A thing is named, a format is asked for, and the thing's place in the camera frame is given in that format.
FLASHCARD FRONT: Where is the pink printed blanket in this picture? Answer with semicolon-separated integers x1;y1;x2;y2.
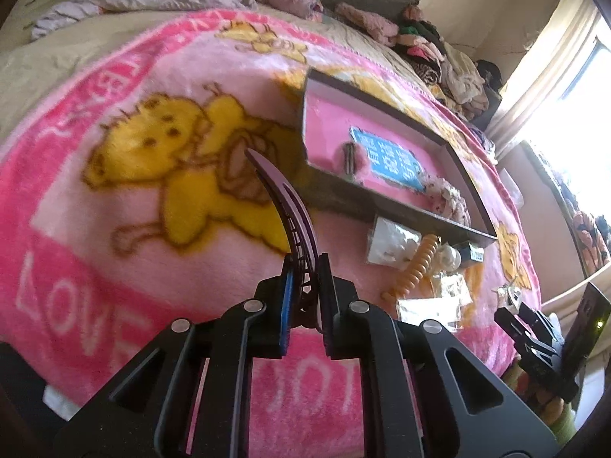
0;7;545;458

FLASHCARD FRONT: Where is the pink fleece garment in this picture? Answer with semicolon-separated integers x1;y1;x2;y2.
334;2;400;47

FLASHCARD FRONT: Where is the grey cardboard box pink inside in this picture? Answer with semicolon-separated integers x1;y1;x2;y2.
301;68;499;250

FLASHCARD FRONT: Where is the orange spiral hair tie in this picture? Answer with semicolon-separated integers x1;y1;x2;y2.
382;235;440;302

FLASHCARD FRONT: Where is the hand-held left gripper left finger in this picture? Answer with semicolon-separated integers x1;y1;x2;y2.
55;254;297;458

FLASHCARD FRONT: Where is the clear plastic jewelry packet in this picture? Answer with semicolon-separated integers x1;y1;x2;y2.
395;272;474;331

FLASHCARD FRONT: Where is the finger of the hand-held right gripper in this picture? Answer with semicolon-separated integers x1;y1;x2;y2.
518;302;561;347
494;308;533;351

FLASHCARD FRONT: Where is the orange patterned cloth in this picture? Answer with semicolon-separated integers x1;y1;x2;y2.
568;210;611;274

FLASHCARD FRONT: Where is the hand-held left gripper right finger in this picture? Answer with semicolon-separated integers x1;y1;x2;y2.
316;254;560;458

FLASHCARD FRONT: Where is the pile of mixed clothes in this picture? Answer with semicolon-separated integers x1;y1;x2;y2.
396;5;503;121

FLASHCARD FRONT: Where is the cream curtain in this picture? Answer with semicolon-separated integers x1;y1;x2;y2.
486;0;603;164

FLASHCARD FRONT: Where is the blue printed card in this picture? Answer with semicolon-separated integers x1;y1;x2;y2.
350;126;427;195

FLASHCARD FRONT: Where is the floral scrunchie in clear packet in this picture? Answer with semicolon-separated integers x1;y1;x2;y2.
425;176;472;226

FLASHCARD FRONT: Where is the white plastic bag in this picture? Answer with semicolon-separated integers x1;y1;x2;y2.
501;167;524;202

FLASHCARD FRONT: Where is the small clear plastic packet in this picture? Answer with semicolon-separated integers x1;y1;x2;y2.
496;284;522;312

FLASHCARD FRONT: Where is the white card earring packet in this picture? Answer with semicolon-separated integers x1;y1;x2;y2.
367;217;424;268

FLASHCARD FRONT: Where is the window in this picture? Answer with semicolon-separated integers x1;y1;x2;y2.
522;24;611;192

